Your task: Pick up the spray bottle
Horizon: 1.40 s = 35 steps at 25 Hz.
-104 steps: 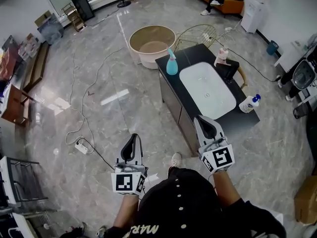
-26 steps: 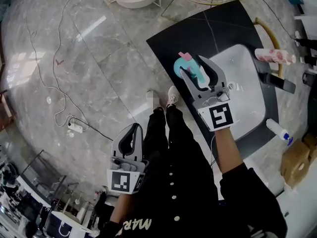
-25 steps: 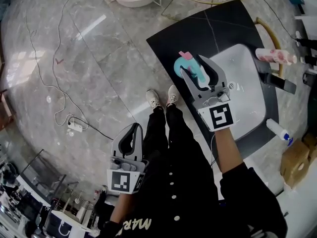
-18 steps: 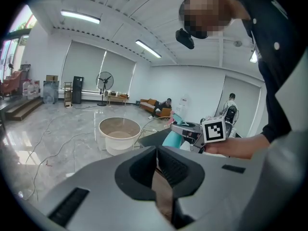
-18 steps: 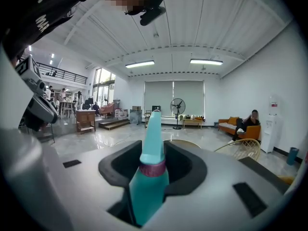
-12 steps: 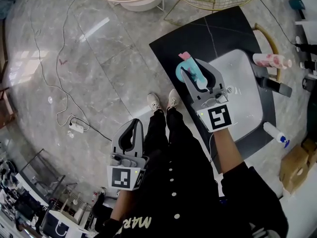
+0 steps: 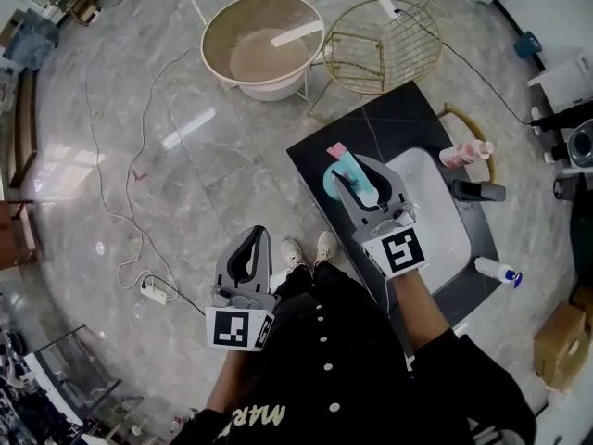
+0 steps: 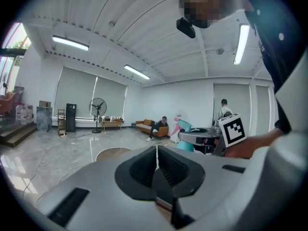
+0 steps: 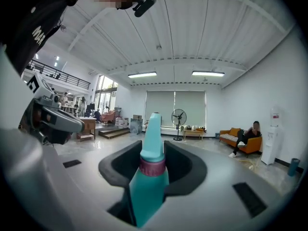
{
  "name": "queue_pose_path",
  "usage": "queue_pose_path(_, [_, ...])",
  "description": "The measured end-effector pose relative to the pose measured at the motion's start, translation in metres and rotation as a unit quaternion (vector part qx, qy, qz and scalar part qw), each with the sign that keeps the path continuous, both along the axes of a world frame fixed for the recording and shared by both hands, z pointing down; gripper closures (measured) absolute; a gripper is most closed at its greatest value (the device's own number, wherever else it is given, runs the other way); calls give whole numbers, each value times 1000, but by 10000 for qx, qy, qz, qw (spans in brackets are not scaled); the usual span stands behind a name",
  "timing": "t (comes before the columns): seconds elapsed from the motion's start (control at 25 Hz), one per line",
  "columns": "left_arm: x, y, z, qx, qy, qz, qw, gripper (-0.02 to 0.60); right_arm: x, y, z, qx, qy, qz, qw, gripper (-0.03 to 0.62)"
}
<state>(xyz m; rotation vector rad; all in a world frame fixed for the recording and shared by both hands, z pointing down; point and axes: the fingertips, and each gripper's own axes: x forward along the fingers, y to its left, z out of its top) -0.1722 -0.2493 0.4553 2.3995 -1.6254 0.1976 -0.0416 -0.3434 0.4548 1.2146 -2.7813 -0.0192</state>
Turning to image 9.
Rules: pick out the black standing fan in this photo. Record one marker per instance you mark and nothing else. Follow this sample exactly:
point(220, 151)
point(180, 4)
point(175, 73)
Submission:
point(178, 117)

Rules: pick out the orange sofa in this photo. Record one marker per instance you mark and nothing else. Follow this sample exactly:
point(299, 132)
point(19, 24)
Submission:
point(252, 143)

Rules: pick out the long ceiling light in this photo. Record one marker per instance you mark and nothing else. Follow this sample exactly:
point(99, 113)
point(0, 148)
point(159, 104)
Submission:
point(142, 74)
point(208, 73)

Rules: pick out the grey window blind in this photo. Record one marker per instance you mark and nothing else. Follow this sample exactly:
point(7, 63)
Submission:
point(195, 102)
point(160, 105)

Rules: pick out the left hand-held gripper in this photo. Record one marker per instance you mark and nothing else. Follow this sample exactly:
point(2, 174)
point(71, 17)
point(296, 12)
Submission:
point(39, 88)

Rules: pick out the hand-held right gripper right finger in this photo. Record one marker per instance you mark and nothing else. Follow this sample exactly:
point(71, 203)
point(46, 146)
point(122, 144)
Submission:
point(216, 201)

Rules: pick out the teal waste bin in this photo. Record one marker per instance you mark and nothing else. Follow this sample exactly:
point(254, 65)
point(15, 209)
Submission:
point(294, 167)

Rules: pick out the teal soap bottle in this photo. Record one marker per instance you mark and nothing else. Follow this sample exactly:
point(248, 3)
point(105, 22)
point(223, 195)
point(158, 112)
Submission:
point(149, 191)

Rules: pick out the brown wooden desk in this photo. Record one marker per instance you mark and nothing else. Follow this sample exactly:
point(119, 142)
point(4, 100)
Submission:
point(87, 125)

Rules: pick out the black head camera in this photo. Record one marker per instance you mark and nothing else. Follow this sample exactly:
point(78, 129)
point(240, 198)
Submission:
point(144, 6)

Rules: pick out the grey marble slab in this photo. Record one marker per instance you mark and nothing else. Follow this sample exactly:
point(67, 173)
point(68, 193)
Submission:
point(136, 126)

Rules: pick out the white water dispenser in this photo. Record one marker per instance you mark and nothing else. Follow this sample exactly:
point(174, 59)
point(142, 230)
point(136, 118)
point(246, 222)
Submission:
point(270, 141)

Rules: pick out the wooden step platform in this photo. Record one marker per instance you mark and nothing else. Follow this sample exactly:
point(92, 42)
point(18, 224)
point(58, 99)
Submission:
point(113, 132)

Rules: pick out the person's black shirt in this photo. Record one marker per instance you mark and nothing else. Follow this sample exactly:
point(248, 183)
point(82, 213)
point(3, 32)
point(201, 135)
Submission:
point(26, 20)

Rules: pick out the black balcony railing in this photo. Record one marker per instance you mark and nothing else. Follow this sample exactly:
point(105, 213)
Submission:
point(67, 78)

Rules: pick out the pink armchair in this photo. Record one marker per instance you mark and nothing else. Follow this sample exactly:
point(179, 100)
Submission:
point(108, 117)

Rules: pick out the low wooden table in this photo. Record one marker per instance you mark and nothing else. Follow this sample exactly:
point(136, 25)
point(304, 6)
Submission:
point(193, 133)

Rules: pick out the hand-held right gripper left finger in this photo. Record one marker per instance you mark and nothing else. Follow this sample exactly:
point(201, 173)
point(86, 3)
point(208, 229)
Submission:
point(72, 189)

